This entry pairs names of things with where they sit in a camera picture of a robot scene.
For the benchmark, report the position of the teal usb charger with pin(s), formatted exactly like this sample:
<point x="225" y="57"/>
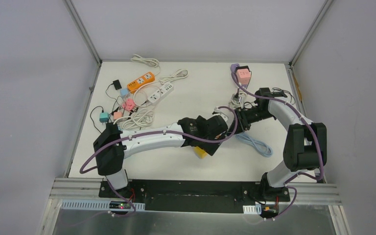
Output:
<point x="104" y="117"/>

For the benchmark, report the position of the pink round socket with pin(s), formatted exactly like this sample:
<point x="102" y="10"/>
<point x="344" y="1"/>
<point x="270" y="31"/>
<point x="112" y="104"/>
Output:
<point x="128" y="104"/>

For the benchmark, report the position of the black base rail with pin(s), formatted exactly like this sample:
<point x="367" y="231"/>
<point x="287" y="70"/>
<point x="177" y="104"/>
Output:
<point x="197" y="196"/>

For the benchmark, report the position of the orange power strip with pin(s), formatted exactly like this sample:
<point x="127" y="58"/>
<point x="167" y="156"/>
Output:
<point x="141" y="81"/>

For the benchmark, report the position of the yellow white cube socket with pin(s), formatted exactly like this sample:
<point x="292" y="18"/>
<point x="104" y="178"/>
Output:
<point x="199" y="152"/>

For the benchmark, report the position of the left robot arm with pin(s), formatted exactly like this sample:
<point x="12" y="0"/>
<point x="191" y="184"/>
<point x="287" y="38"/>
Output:
<point x="113" y="145"/>

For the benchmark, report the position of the salmon pink charger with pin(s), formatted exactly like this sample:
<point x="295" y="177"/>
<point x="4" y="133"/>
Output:
<point x="117" y="115"/>

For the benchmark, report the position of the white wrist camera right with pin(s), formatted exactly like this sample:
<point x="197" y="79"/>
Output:
<point x="236" y="99"/>

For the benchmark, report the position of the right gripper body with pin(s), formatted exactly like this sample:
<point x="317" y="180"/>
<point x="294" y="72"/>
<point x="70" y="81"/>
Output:
<point x="245" y="117"/>

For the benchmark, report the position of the light blue small charger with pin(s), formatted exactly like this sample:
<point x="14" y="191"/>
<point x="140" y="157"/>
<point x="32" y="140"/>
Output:
<point x="124" y="92"/>

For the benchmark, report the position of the pink cube socket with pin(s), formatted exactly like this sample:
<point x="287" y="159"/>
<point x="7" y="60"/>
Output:
<point x="243" y="75"/>

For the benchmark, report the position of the small black charger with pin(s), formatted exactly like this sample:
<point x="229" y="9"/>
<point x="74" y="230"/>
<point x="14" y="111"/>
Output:
<point x="117" y="85"/>

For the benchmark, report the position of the purple power strip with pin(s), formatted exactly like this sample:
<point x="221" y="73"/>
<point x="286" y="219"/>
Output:
<point x="232" y="69"/>

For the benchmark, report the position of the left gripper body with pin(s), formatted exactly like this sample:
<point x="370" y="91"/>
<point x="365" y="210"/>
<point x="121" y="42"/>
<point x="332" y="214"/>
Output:
<point x="214" y="144"/>

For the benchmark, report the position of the white power strip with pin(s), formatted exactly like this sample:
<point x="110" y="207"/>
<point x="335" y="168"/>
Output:
<point x="160" y="93"/>

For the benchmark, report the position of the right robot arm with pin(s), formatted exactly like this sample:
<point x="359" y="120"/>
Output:
<point x="305" y="147"/>

